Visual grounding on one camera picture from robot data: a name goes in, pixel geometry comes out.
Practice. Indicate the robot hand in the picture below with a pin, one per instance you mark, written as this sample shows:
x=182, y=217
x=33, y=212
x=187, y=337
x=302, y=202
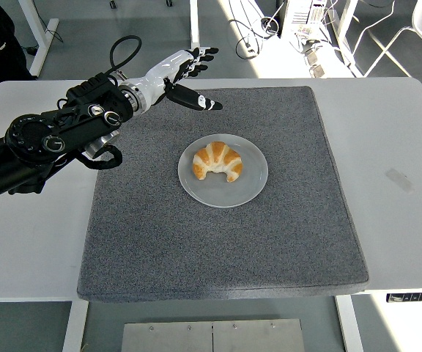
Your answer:
x=156, y=78

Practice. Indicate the round grey plate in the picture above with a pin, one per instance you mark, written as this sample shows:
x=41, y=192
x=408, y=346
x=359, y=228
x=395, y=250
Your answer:
x=225, y=194

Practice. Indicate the grey speckled mat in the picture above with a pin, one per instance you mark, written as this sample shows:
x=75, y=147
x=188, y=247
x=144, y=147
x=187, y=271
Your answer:
x=214, y=249

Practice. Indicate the white desk leg with foot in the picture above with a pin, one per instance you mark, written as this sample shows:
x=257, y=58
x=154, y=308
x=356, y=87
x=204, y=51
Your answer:
x=45, y=47
x=195, y=25

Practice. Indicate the clear tape patch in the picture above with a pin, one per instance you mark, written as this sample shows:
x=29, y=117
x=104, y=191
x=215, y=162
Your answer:
x=399, y=179

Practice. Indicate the white computer tower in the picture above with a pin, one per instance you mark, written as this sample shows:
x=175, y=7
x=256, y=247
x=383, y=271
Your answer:
x=302, y=14

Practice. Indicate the table height control panel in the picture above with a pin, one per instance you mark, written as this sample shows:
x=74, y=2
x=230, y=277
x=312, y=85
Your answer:
x=416, y=297

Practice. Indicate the white table leg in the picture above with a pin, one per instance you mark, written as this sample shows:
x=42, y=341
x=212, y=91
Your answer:
x=74, y=326
x=349, y=326

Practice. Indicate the grey power adapter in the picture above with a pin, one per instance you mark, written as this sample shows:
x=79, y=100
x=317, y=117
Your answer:
x=311, y=56
x=317, y=70

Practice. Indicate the grey metal plate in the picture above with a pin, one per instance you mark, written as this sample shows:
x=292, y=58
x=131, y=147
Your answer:
x=167, y=337
x=258, y=335

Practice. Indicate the golden croissant bread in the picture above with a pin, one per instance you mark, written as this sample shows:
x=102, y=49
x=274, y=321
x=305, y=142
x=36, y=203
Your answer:
x=216, y=154

